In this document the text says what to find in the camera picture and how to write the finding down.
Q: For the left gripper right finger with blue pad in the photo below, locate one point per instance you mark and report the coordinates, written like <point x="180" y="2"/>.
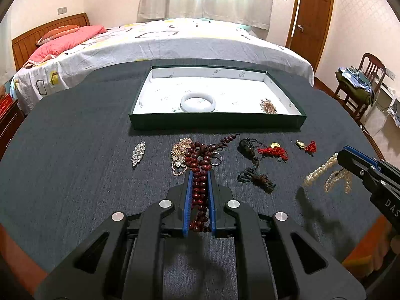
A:
<point x="231" y="218"/>

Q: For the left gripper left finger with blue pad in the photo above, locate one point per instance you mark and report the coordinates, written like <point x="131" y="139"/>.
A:
<point x="147" y="233"/>

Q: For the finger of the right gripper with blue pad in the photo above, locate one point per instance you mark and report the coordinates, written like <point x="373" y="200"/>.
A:
<point x="362" y="175"/>
<point x="355" y="160"/>

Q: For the black cord pendant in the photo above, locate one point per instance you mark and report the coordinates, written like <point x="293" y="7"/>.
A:
<point x="250" y="175"/>

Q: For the small gold red tassel charm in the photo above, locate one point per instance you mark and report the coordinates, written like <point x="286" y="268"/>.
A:
<point x="309" y="148"/>

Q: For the silver rhinestone brooch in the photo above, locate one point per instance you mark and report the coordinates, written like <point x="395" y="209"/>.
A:
<point x="138" y="153"/>

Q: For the person's right hand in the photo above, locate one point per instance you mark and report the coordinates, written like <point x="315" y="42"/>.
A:
<point x="394" y="249"/>

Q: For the dark grey table cloth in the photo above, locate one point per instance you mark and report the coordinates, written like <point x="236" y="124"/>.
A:
<point x="68" y="167"/>

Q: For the white jade bangle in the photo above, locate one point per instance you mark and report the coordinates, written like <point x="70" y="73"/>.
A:
<point x="198" y="103"/>

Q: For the pile of clothes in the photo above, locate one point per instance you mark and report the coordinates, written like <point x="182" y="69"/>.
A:
<point x="364" y="88"/>

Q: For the wooden chair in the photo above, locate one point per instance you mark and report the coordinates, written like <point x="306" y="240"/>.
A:
<point x="369" y="64"/>

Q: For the bed with patterned sheet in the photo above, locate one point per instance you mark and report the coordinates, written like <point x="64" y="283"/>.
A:
<point x="161" y="39"/>

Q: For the brown wooden door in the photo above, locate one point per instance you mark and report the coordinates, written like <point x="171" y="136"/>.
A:
<point x="308" y="29"/>

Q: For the pink pillow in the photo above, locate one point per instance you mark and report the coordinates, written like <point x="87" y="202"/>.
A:
<point x="63" y="42"/>

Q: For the wooden nightstand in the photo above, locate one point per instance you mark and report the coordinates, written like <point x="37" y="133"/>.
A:
<point x="11" y="119"/>

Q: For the orange patterned pillow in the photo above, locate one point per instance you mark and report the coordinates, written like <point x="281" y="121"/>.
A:
<point x="56" y="33"/>

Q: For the wooden headboard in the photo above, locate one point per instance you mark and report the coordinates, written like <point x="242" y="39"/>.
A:
<point x="24" y="45"/>

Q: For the wall outlet above headboard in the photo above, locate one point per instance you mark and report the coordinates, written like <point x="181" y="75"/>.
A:
<point x="62" y="10"/>

